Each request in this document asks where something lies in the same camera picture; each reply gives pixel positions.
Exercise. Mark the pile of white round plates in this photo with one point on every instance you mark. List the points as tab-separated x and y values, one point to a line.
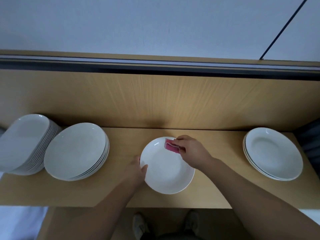
75	150

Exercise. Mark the white bed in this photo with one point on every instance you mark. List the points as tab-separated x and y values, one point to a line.
22	222

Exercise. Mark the person's right forearm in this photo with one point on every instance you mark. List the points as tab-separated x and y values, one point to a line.
267	205

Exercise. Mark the stack of white round plates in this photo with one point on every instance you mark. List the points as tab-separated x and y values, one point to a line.
272	152

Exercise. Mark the grey curtain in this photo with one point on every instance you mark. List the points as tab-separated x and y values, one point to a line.
310	145

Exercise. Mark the black wall rail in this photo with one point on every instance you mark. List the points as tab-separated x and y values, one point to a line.
150	68

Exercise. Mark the person's right hand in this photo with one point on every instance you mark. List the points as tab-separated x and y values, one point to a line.
195	152

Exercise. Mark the person's left forearm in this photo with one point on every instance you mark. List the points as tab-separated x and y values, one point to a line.
97	217

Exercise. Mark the person's left hand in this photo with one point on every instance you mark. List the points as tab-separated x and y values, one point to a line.
135	175

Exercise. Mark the white glossy round plate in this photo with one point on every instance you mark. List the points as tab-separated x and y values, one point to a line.
167	172

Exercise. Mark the pile of white oblong plates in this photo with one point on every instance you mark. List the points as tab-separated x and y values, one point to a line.
22	142

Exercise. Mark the pink cleaning cloth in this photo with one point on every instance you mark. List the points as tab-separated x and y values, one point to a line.
171	146

